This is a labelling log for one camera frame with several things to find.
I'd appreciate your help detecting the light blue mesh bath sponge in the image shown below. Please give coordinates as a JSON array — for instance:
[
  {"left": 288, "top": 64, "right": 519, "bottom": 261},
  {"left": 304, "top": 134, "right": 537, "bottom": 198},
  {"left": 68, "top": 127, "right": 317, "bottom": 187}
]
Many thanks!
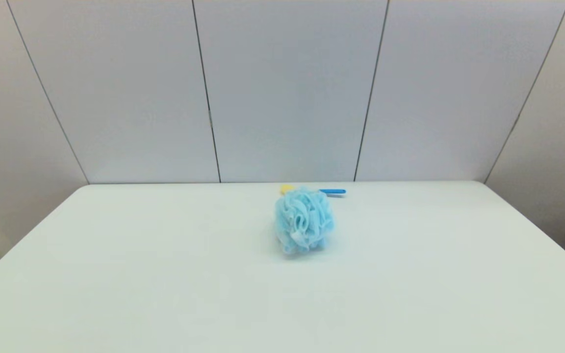
[{"left": 275, "top": 188, "right": 335, "bottom": 255}]

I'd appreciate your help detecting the yellow spoon with blue handle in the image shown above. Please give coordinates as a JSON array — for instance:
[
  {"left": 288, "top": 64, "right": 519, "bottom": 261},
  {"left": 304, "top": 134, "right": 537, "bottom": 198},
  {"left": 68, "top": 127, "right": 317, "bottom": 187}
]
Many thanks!
[{"left": 280, "top": 184, "right": 347, "bottom": 196}]

